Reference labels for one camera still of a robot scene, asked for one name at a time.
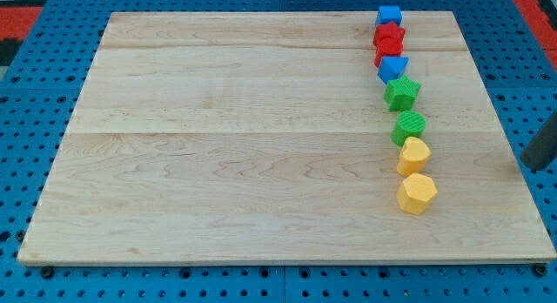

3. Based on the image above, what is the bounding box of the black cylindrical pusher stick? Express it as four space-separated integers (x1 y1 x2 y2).
520 111 556 171

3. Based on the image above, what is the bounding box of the green star block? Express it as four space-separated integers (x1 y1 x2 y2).
384 75 421 111

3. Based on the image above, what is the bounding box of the red star block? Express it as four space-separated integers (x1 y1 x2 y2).
372 21 406 46

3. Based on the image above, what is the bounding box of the yellow heart block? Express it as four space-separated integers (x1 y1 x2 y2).
396 137 432 176

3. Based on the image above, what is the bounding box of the yellow hexagon block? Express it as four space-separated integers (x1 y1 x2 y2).
396 172 438 215

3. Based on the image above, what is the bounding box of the green cylinder block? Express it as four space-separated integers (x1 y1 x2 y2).
391 111 426 146

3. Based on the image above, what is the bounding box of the blue triangle block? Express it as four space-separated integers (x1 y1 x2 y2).
378 56 409 84

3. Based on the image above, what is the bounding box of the red cylinder block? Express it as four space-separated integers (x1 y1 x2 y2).
373 38 404 68

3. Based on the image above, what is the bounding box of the blue cube block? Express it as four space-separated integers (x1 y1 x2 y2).
375 5 403 26

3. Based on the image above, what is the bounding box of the light wooden board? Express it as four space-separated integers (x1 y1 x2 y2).
17 11 556 266

